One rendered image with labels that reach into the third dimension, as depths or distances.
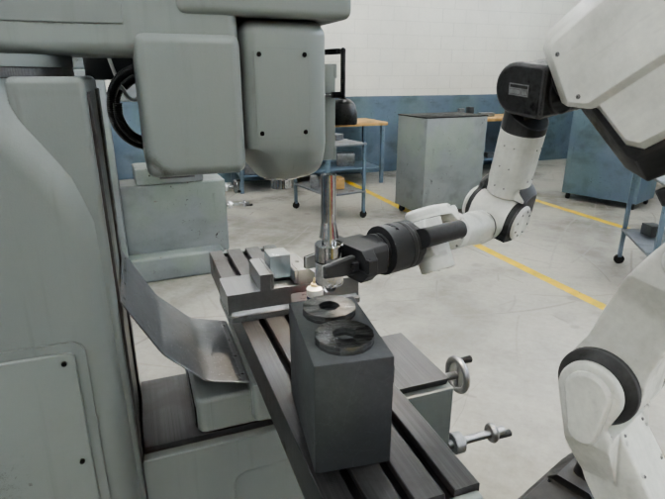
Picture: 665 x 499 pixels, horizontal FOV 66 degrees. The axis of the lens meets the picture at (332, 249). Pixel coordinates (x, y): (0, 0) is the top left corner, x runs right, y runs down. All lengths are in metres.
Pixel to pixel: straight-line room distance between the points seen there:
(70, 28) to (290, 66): 0.39
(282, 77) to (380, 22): 7.45
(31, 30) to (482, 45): 8.72
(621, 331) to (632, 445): 0.22
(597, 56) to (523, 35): 9.04
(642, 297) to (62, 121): 0.99
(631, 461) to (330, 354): 0.61
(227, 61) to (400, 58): 7.66
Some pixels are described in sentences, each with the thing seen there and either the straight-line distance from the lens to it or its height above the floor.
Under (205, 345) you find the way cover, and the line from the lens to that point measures 1.31.
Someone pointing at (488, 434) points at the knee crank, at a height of 0.55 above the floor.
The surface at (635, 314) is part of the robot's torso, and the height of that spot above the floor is 1.15.
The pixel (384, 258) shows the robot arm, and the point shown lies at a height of 1.24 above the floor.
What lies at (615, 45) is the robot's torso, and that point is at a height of 1.57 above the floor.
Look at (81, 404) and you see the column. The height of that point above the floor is 0.94.
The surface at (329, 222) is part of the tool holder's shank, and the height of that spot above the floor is 1.31.
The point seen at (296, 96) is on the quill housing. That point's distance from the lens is 1.09.
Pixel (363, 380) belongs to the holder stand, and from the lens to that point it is 0.76.
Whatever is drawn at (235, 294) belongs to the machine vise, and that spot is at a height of 1.03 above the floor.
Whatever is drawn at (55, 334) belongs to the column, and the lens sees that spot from 1.06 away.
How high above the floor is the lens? 1.53
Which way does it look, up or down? 19 degrees down
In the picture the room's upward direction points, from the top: straight up
